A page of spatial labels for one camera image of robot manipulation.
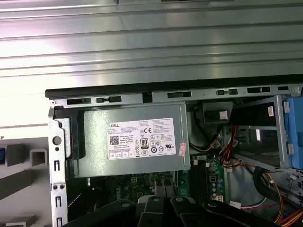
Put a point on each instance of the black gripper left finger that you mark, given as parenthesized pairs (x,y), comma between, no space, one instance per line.
(151,212)

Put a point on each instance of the grey parts rack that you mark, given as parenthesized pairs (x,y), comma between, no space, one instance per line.
(19,182)

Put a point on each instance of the black RAM slot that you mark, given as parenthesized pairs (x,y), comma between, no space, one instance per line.
(206,182)
(197,182)
(202,182)
(193,182)

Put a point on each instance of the grey Dell power supply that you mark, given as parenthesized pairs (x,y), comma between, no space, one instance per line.
(94,142)

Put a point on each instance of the green motherboard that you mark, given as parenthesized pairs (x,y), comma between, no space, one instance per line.
(183,189)

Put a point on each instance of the metal optical drive cage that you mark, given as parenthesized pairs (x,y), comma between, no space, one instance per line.
(280,132)

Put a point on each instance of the black open PC case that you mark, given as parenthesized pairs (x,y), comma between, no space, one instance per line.
(56,165)

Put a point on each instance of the blue plastic drive latch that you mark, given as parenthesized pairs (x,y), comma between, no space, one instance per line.
(296,130)

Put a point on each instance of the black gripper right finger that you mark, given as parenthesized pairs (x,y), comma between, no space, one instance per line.
(184,212)

